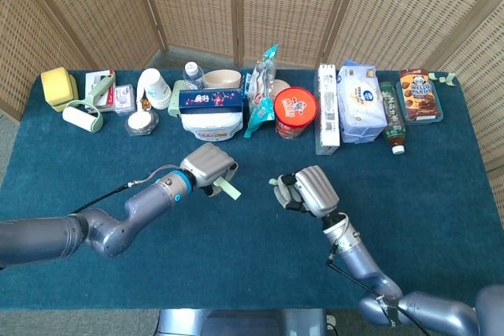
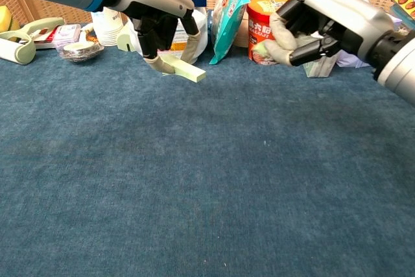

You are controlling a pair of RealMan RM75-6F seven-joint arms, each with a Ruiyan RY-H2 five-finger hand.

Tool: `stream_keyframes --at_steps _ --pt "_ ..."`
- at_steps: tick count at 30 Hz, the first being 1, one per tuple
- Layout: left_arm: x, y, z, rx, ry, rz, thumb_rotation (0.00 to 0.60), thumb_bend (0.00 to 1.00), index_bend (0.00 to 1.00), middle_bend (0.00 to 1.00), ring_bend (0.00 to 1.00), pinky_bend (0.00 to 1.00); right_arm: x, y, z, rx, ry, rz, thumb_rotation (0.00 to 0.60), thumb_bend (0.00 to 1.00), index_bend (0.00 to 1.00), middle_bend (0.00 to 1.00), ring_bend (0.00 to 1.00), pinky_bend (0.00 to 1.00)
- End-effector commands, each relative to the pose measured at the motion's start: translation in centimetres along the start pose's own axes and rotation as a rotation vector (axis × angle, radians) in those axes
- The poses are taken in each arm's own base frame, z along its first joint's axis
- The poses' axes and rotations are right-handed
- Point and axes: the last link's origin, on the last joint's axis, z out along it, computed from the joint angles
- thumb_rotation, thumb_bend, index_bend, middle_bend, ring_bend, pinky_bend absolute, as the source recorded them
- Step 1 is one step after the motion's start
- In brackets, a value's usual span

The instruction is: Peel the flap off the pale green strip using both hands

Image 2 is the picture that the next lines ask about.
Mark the teal snack bag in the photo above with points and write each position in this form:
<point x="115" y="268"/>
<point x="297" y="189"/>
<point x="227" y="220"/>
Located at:
<point x="227" y="24"/>

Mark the green tea bottle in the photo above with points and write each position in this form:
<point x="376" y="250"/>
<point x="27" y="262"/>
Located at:
<point x="405" y="28"/>

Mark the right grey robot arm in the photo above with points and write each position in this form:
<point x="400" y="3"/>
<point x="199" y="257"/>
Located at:
<point x="398" y="66"/>

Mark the green lint roller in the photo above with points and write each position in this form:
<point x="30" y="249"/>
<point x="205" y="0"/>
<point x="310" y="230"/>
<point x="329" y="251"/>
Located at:
<point x="19" y="51"/>

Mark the white long box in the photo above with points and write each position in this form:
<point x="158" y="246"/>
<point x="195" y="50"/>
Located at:
<point x="319" y="67"/>

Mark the stack of white paper cups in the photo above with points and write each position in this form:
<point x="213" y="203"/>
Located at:
<point x="108" y="28"/>

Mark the white round tub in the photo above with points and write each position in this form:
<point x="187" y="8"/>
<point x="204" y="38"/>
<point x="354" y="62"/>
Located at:
<point x="202" y="27"/>

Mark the blue table cloth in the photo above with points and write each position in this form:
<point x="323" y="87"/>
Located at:
<point x="194" y="176"/>

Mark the red lidded can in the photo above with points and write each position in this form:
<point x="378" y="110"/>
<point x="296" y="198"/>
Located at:
<point x="259" y="14"/>

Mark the pale green holder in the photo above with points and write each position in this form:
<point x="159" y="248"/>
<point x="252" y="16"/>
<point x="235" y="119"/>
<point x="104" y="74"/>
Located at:
<point x="124" y="41"/>

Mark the clear purple plastic box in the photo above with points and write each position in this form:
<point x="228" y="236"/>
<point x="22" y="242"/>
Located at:
<point x="66" y="35"/>

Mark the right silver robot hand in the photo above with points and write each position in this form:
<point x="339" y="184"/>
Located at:
<point x="350" y="11"/>

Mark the yellow sponge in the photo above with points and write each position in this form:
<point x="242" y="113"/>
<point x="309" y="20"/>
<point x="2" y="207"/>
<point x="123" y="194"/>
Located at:
<point x="4" y="19"/>

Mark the white blue tissue pack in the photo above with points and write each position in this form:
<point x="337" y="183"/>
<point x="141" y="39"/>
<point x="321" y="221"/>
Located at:
<point x="351" y="59"/>

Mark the small round glass jar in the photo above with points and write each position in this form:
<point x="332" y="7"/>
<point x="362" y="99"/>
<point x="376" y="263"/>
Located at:
<point x="81" y="51"/>

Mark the white and red carton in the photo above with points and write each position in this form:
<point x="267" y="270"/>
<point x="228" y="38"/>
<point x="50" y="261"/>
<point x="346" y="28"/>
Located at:
<point x="45" y="38"/>

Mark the small brown snack packet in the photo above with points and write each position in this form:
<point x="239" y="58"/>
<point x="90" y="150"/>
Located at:
<point x="92" y="38"/>

